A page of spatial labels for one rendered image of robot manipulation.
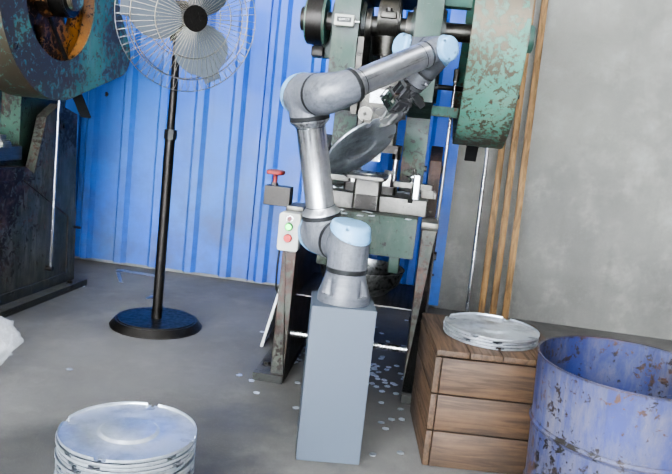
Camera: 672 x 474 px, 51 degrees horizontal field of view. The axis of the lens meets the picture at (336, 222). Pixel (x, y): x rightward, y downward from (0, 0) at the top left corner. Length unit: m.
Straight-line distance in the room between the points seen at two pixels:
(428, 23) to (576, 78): 1.49
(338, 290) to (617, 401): 0.79
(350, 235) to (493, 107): 0.76
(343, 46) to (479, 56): 0.54
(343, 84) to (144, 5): 1.22
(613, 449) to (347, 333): 0.75
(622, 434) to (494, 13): 1.34
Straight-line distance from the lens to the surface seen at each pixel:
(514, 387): 2.12
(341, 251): 1.96
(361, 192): 2.57
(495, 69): 2.37
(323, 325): 1.96
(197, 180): 4.04
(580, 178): 3.97
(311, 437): 2.08
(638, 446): 1.62
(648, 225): 4.08
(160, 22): 2.92
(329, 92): 1.90
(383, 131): 2.49
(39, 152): 3.44
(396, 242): 2.52
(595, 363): 1.97
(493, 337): 2.16
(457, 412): 2.12
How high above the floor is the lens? 0.95
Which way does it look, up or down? 8 degrees down
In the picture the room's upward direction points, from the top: 6 degrees clockwise
